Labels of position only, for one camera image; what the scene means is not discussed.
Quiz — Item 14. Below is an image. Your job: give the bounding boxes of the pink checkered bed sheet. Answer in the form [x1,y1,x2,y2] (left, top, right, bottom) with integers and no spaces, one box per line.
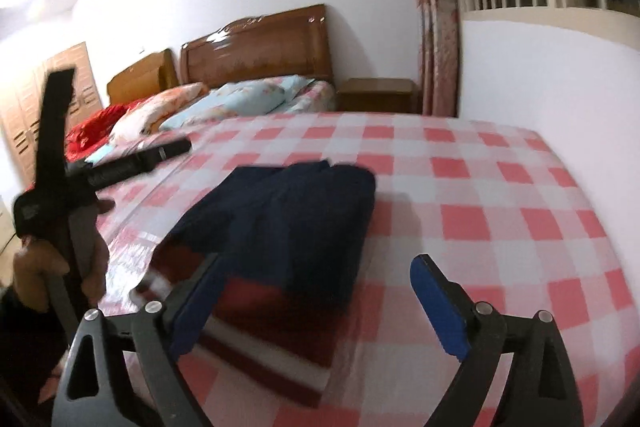
[65,111,638,427]

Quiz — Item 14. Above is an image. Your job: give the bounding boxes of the small wooden headboard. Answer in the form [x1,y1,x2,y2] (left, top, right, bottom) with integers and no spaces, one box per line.
[106,48,180,105]

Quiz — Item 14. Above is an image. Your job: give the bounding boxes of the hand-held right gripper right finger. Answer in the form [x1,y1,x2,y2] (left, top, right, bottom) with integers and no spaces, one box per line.
[410,253,585,427]

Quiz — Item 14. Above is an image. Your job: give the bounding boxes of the large wooden headboard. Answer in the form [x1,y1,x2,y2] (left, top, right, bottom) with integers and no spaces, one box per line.
[179,3,335,90]

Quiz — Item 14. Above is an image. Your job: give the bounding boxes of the person's left hand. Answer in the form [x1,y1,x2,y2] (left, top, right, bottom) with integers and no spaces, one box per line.
[11,197,117,314]

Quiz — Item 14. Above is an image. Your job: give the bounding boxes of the navy blue shorts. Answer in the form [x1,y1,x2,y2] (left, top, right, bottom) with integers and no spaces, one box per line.
[162,160,377,308]

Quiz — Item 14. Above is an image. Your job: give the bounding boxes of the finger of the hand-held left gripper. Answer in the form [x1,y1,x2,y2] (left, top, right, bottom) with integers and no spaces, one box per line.
[35,68,77,192]
[85,138,193,188]

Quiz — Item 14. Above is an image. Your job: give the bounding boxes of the wooden nightstand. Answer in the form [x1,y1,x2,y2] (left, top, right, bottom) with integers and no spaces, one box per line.
[336,78,421,114]

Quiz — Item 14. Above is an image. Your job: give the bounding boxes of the light blue floral pillow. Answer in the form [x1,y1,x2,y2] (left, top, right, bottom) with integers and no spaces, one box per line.
[160,74,317,131]

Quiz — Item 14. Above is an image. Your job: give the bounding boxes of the person's left forearm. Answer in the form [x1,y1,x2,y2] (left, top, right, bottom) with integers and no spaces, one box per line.
[0,287,68,408]

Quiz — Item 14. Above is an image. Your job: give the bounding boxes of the wooden wardrobe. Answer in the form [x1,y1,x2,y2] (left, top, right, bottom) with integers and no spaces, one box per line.
[0,41,103,188]

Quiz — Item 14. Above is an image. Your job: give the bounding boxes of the red white striped shirt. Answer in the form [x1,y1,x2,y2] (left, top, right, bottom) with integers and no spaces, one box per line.
[131,242,361,408]

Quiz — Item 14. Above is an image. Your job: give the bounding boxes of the red blanket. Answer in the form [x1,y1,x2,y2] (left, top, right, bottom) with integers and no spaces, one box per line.
[65,103,128,162]

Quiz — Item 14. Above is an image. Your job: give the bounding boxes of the orange floral pillow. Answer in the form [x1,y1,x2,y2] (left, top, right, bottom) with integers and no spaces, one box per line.
[109,82,210,142]

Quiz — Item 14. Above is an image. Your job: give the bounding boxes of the pink floral curtain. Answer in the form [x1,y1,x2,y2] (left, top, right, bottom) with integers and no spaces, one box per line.
[407,0,461,118]

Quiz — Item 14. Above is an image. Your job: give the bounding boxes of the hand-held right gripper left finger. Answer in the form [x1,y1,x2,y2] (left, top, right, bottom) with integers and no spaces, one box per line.
[50,252,227,427]

